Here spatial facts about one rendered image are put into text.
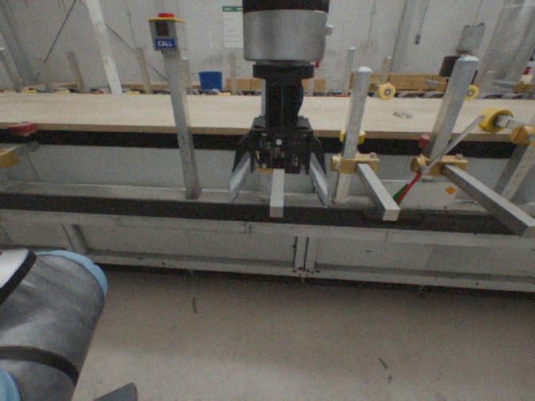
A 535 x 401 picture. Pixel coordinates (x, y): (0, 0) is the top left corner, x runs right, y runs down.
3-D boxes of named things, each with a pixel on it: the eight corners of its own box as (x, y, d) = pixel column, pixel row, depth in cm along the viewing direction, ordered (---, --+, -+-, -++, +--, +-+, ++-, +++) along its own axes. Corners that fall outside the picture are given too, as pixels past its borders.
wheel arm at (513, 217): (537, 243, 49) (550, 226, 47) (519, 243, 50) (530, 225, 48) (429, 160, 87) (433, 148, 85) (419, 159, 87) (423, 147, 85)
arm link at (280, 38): (247, 20, 31) (327, 19, 30) (247, 64, 33) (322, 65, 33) (236, 9, 23) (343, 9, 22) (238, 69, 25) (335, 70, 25)
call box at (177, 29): (180, 53, 64) (174, 17, 61) (154, 53, 65) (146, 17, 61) (189, 53, 70) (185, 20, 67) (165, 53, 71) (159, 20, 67)
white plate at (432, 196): (451, 211, 81) (462, 183, 76) (368, 207, 83) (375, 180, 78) (449, 210, 82) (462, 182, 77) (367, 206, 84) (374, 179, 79)
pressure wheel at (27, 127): (21, 149, 103) (6, 122, 97) (45, 146, 107) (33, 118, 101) (20, 156, 97) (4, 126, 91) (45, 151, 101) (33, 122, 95)
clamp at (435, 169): (462, 177, 75) (469, 161, 73) (415, 175, 76) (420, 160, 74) (451, 169, 80) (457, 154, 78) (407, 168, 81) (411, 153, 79)
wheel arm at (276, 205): (283, 220, 58) (284, 204, 56) (268, 219, 58) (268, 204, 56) (284, 153, 95) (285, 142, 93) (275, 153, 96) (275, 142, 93)
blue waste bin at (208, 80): (223, 106, 587) (220, 72, 551) (198, 106, 590) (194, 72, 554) (227, 102, 638) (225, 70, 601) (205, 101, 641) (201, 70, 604)
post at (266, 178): (271, 205, 87) (275, 44, 63) (260, 204, 88) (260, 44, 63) (271, 200, 90) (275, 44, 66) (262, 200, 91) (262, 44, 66)
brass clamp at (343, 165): (376, 176, 77) (380, 161, 75) (331, 174, 78) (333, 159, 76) (370, 168, 82) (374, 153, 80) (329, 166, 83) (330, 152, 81)
